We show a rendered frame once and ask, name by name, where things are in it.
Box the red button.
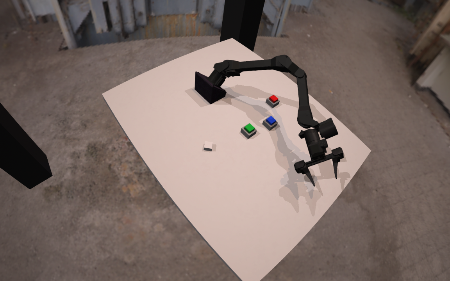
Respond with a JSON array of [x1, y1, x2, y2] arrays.
[[266, 95, 280, 108]]

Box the blue button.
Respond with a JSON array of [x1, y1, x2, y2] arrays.
[[262, 116, 278, 131]]

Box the green button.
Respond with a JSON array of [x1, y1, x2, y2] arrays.
[[241, 123, 257, 139]]

